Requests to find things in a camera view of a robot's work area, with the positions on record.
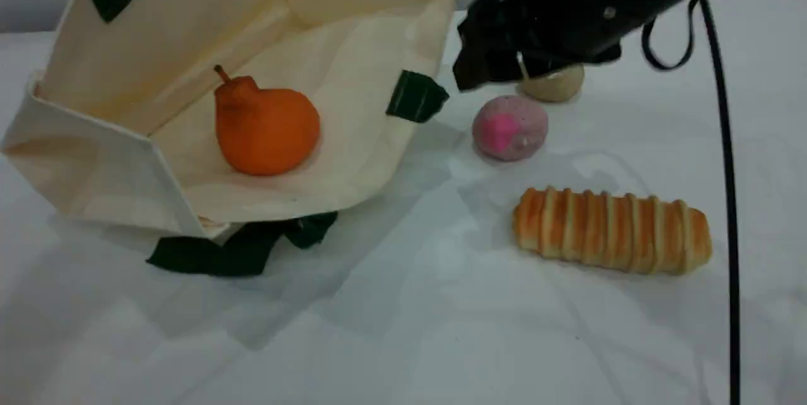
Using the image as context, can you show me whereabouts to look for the pink peach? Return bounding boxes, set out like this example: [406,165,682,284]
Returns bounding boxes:
[472,95,549,162]

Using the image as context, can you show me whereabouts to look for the orange fruit with stem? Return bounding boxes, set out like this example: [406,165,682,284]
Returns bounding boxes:
[213,64,321,177]

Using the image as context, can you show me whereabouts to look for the cream canvas bag green handles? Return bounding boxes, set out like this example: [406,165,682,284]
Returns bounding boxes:
[0,0,464,278]

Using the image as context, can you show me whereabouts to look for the brownish green round fruit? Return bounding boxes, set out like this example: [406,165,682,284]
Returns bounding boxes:
[517,64,585,103]

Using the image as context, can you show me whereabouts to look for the striped long bread roll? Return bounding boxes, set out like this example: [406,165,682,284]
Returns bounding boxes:
[512,186,713,276]

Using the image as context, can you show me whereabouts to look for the black cable with loop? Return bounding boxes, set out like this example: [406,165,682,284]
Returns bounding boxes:
[641,0,741,405]

